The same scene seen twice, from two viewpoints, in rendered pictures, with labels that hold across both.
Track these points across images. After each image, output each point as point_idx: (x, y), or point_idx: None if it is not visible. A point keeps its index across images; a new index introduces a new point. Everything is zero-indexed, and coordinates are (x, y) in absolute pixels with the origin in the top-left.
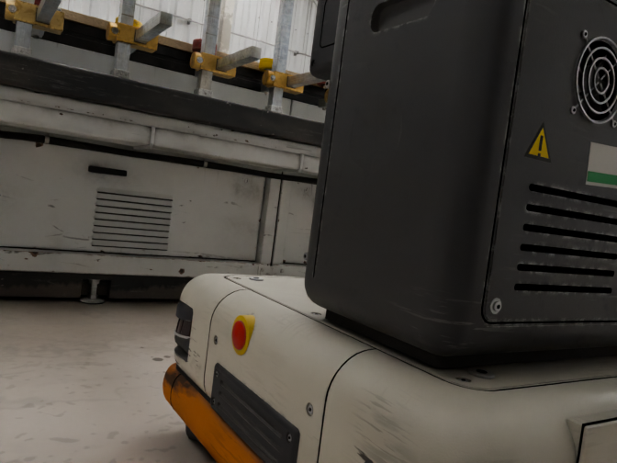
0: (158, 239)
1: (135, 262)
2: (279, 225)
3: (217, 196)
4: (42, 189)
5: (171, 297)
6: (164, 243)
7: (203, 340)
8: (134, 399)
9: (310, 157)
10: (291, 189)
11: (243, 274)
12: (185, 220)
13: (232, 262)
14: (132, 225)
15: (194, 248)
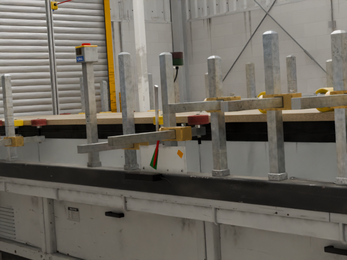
0: (12, 231)
1: (2, 244)
2: (45, 225)
3: (26, 206)
4: None
5: None
6: (14, 234)
7: None
8: None
9: (8, 183)
10: (46, 200)
11: (36, 257)
12: (18, 220)
13: (31, 248)
14: (3, 223)
15: (24, 238)
